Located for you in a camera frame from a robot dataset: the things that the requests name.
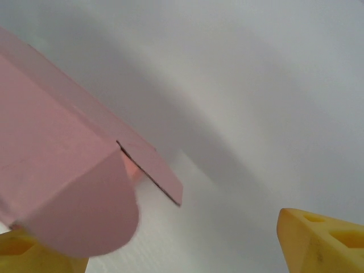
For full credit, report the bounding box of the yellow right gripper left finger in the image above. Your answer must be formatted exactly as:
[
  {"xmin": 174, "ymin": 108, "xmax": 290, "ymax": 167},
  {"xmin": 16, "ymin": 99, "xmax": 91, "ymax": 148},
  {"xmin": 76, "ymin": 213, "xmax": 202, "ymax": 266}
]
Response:
[{"xmin": 0, "ymin": 229, "xmax": 89, "ymax": 273}]

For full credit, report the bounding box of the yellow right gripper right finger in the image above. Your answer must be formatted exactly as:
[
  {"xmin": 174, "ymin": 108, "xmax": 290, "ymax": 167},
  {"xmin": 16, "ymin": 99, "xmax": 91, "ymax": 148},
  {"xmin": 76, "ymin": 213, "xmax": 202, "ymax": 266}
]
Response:
[{"xmin": 277, "ymin": 208, "xmax": 364, "ymax": 273}]

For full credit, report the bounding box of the pink paper box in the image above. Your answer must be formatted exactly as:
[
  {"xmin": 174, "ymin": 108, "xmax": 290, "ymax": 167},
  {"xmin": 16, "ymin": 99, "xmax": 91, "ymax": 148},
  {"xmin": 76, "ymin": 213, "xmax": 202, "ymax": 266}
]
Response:
[{"xmin": 0, "ymin": 27, "xmax": 183, "ymax": 258}]

